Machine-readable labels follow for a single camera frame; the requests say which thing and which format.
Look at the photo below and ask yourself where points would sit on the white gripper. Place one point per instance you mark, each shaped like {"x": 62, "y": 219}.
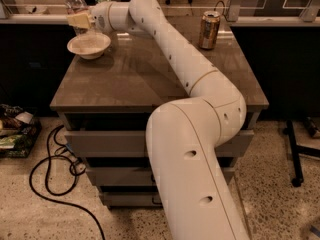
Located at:
{"x": 100, "y": 17}

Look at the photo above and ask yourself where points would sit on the clear plastic water bottle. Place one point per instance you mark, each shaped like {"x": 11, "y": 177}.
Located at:
{"x": 76, "y": 6}

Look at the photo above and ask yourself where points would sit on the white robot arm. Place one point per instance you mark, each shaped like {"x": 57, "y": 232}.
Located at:
{"x": 182, "y": 135}

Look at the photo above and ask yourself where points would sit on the white paper bowl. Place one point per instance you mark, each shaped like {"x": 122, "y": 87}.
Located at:
{"x": 89, "y": 46}

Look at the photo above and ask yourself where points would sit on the grey three-drawer cabinet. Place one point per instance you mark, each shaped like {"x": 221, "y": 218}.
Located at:
{"x": 119, "y": 90}

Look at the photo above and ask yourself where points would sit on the basket of snack bags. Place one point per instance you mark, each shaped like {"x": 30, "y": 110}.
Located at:
{"x": 19, "y": 129}

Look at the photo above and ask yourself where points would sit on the top grey drawer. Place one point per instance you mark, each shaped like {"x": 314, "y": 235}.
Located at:
{"x": 128, "y": 144}

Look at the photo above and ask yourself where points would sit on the grey drawer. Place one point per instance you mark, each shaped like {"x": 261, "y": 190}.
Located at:
{"x": 130, "y": 199}
{"x": 128, "y": 144}
{"x": 120, "y": 176}

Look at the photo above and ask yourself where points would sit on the gold soda can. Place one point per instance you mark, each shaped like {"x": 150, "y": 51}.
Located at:
{"x": 209, "y": 27}

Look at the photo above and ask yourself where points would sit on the middle grey drawer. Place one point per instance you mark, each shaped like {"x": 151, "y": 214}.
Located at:
{"x": 120, "y": 176}

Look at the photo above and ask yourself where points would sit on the bottom grey drawer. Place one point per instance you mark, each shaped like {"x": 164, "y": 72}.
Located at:
{"x": 130, "y": 199}

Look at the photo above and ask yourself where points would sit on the black rolling stand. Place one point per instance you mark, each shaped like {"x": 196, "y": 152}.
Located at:
{"x": 296, "y": 150}

